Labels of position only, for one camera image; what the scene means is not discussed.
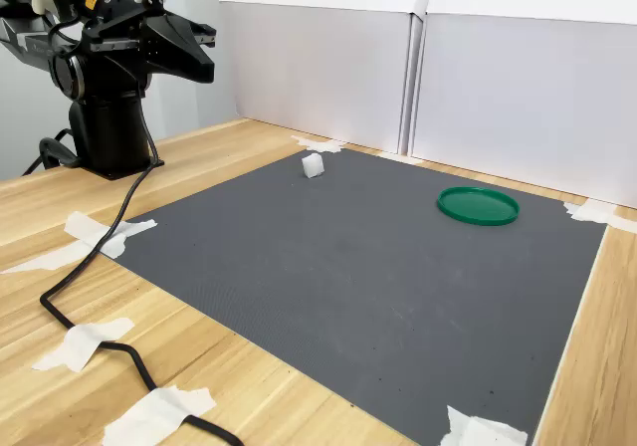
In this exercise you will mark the small white plastic terminal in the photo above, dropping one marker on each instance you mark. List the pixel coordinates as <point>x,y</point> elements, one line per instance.
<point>312,165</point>

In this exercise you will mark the round green lid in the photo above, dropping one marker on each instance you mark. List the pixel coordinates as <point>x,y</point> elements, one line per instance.
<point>478,206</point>

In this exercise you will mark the pale grey partition panel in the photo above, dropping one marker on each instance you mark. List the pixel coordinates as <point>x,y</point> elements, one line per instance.
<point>318,72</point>
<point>527,102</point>

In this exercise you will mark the white tape on mat corner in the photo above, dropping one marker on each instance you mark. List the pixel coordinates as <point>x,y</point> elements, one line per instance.
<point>318,145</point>
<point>592,212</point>
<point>82,229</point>
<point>480,431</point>

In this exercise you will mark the dark grey mat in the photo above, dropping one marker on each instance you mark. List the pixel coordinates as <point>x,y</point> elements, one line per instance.
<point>348,277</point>

